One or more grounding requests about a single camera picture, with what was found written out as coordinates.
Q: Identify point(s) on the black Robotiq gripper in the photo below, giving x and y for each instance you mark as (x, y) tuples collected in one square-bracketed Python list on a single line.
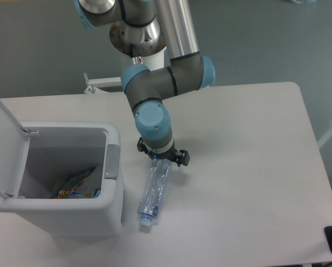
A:
[(181, 157)]

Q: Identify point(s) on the crushed clear plastic bottle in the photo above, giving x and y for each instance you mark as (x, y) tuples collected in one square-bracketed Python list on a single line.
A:
[(152, 198)]

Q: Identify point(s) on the colourful raccoon snack bag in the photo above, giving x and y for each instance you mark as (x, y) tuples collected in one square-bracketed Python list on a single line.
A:
[(68, 190)]

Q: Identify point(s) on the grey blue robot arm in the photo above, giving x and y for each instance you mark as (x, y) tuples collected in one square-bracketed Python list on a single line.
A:
[(145, 90)]

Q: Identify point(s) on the white trash can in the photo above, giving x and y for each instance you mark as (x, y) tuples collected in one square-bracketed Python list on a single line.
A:
[(56, 152)]

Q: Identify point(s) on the white trash can lid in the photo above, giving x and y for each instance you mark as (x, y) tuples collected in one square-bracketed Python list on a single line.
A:
[(14, 145)]

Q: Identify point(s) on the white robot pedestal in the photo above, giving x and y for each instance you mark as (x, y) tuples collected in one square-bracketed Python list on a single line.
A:
[(139, 48)]

